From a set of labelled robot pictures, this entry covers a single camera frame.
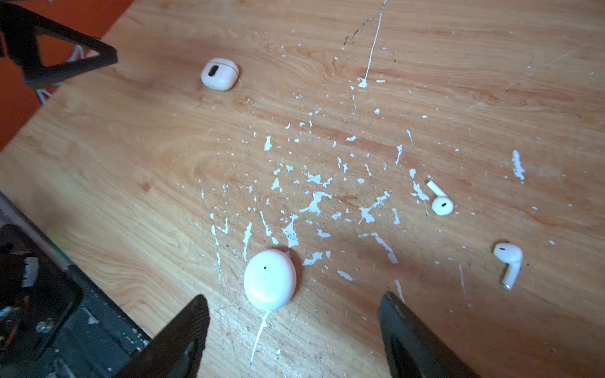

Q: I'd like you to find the white round disc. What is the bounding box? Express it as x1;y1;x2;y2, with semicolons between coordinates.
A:
244;249;297;311

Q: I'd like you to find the white earbud near centre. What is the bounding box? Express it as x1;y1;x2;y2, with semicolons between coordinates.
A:
426;180;455;217

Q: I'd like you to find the white earbud far right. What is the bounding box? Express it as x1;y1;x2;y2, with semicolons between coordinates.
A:
493;243;524;291

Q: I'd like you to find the white earbud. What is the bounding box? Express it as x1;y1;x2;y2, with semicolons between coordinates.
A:
493;243;524;291
426;180;455;217

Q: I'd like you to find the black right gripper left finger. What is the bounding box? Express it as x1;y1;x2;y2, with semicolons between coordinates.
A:
118;295;210;377

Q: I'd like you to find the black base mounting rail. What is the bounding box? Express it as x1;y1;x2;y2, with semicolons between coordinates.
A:
1;196;151;377

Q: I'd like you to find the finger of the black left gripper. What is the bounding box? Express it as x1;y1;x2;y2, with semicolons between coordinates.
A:
1;2;118;89

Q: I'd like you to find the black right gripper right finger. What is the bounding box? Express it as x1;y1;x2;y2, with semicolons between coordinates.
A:
378;291;478;377

